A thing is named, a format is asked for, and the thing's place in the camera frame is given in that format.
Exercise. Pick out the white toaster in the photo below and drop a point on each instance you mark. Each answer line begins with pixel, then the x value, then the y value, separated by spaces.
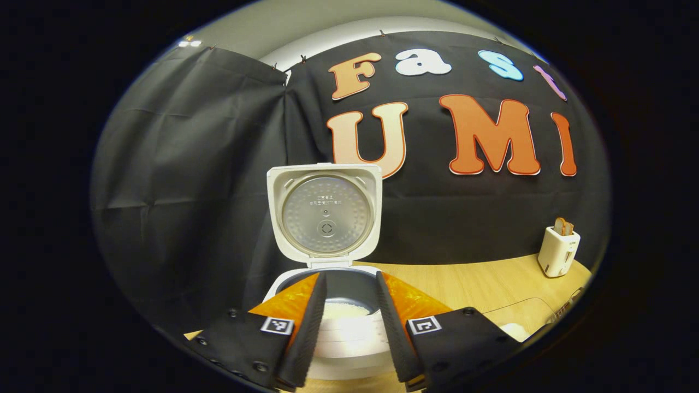
pixel 557 254

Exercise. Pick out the toast slice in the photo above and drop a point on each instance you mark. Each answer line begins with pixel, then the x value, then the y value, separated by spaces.
pixel 560 226
pixel 569 229

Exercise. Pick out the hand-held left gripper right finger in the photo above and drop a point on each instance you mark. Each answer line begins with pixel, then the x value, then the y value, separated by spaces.
pixel 390 333

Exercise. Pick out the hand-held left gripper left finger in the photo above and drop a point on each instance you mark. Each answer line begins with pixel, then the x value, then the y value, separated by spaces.
pixel 308 333

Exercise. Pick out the ceiling light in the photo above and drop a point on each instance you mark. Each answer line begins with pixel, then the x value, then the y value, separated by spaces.
pixel 189 42

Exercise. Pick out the black backdrop cloth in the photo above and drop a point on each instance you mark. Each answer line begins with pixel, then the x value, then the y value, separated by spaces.
pixel 185 174

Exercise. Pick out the white rice cooker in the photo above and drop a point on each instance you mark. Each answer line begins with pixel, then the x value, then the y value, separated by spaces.
pixel 325 218

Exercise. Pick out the clear plastic rice box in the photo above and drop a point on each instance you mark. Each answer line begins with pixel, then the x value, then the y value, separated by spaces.
pixel 519 311

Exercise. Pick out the white rice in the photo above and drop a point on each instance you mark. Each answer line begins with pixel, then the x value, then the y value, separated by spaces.
pixel 345 311
pixel 514 333

